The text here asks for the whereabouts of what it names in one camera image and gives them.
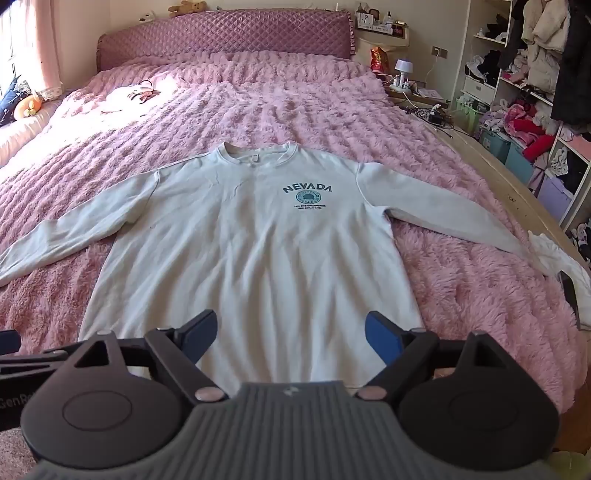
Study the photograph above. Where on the small white picture frame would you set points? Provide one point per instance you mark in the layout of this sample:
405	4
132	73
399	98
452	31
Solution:
365	21

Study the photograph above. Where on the pink curtain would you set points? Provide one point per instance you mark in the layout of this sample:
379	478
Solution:
44	46

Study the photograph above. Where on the green storage bin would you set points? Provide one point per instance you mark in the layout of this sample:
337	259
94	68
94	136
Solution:
471	117

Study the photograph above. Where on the beige bed frame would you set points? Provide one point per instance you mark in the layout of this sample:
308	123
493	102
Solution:
498	180

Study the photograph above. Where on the white crumpled cloth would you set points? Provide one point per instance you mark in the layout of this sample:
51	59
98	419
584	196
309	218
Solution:
554	258

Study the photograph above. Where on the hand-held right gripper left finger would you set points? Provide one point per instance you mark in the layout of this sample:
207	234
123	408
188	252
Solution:
206	328

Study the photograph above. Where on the purple storage bin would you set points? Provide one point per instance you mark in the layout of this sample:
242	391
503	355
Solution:
554	198

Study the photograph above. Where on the pile of red clothes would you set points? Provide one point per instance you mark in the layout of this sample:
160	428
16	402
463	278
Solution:
531	138

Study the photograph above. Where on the pink notebook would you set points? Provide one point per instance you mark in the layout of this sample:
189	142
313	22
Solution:
429	93

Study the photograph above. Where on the pale pink cushion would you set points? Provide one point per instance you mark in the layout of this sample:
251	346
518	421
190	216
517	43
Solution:
23	134

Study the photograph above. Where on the red snack bag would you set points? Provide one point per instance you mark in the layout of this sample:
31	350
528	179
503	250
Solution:
378	60

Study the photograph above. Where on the small garment on bed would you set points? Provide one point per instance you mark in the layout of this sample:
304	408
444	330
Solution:
143	92

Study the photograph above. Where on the dark blue patterned pillow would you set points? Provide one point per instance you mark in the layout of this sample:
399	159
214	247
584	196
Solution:
9	99

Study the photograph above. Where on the orange plush toy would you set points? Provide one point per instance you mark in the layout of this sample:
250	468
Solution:
27	107

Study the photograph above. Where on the white printed sweatshirt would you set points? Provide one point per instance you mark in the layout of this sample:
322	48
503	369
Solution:
258	258

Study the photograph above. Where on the black flat device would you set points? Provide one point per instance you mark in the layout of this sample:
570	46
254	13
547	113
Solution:
570	300

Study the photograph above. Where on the white table lamp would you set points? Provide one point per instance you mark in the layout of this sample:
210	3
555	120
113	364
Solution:
402	67

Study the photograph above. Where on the wall socket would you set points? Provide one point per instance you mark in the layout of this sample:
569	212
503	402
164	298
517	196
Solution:
439	51

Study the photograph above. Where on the wooden bedside table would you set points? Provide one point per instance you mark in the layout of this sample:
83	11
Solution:
397	94

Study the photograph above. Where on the white drawer box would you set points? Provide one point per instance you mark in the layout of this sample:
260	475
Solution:
480	91

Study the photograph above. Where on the black hanging coat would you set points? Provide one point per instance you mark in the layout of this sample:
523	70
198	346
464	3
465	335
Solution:
575	69

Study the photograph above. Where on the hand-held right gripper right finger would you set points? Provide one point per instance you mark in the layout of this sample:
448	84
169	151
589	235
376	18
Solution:
381	334

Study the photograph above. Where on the brown teddy bear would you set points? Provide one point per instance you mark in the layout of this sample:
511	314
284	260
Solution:
187	6

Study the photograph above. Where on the teal storage bin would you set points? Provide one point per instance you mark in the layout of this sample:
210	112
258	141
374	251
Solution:
519	166
495	145

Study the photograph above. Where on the purple quilted headboard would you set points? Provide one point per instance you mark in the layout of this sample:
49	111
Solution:
221	39

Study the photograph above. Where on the pink fluffy blanket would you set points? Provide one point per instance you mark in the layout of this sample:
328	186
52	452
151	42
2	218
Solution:
286	106

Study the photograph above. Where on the cream puffer coat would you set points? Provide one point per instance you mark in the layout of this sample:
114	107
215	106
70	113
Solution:
547	41

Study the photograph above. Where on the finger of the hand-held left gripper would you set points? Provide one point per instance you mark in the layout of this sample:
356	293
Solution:
9	340

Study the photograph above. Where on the open wardrobe with clothes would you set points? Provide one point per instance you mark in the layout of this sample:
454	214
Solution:
489	41

